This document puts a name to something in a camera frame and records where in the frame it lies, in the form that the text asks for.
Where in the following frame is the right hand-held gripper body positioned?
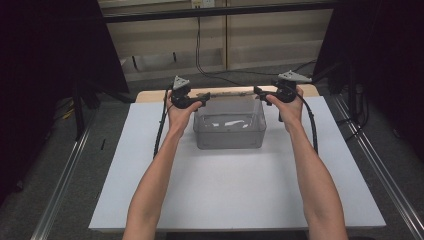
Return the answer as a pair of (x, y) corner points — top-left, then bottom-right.
(270, 70), (313, 103)

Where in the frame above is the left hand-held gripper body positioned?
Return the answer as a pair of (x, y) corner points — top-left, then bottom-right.
(171, 75), (198, 110)

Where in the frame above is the clear plastic box lid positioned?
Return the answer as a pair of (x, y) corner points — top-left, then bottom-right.
(198, 87), (268, 100)

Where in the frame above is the clear grey plastic box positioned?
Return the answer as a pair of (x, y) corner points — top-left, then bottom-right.
(193, 96), (268, 150)

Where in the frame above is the person's left hand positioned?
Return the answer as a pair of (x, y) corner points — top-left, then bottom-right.
(165, 90), (204, 138)

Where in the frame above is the person's right hand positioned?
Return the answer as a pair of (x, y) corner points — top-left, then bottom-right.
(265, 85), (305, 132)

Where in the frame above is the black horizontal bar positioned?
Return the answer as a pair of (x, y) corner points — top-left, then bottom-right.
(103, 1), (338, 24)

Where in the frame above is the white table mat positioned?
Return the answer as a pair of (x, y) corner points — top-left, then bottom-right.
(88, 95), (387, 233)

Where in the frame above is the black metal stand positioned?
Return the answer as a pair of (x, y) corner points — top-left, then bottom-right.
(73, 79), (101, 141)

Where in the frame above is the yellow tape piece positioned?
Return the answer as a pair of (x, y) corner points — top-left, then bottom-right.
(61, 99), (76, 121)

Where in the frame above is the black curtain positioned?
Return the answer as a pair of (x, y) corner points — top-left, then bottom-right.
(0, 0), (130, 208)
(313, 0), (424, 161)

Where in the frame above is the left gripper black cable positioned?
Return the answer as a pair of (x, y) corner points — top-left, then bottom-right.
(152, 84), (174, 159)

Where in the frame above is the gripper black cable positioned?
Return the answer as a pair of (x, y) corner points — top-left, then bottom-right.
(294, 89), (320, 156)
(152, 84), (174, 159)

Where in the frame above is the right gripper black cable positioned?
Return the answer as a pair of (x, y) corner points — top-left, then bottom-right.
(294, 89), (320, 156)

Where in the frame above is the black wall cable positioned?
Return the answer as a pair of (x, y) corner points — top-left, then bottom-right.
(194, 16), (318, 86)

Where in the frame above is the black floor cable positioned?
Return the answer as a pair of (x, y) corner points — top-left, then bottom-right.
(336, 83), (371, 143)

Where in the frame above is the white wall outlet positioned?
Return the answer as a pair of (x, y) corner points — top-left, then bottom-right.
(190, 0), (216, 9)

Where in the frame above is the aluminium floor rail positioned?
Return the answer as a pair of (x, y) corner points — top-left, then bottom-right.
(30, 113), (98, 240)
(331, 94), (424, 240)

